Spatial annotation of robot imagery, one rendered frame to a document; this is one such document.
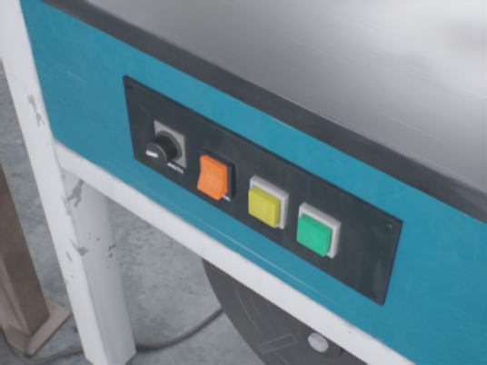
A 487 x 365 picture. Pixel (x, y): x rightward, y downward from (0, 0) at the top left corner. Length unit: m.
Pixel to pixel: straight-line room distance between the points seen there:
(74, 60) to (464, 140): 0.34
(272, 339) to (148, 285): 0.33
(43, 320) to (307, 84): 0.87
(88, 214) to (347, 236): 0.41
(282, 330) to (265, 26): 0.56
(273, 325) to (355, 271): 0.50
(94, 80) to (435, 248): 0.32
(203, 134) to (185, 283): 0.76
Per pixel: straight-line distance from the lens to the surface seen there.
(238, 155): 0.53
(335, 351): 0.89
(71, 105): 0.68
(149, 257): 1.33
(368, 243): 0.50
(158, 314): 1.25
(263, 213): 0.53
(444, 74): 0.50
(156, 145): 0.56
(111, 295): 0.97
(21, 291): 1.18
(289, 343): 1.02
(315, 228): 0.50
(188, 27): 0.53
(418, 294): 0.51
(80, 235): 0.85
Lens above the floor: 1.02
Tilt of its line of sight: 45 degrees down
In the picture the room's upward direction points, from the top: straight up
